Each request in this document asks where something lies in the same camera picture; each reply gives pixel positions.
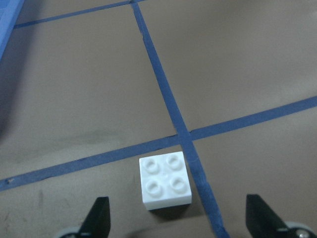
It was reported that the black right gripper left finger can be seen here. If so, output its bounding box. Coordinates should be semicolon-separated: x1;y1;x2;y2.
78;197;110;238

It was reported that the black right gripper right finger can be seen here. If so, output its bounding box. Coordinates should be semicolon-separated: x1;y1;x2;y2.
245;194;289;238

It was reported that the white block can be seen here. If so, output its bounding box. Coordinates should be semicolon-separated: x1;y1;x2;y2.
139;151;192;211

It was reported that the blue plastic tray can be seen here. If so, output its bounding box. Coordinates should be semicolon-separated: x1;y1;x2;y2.
0;0;24;58

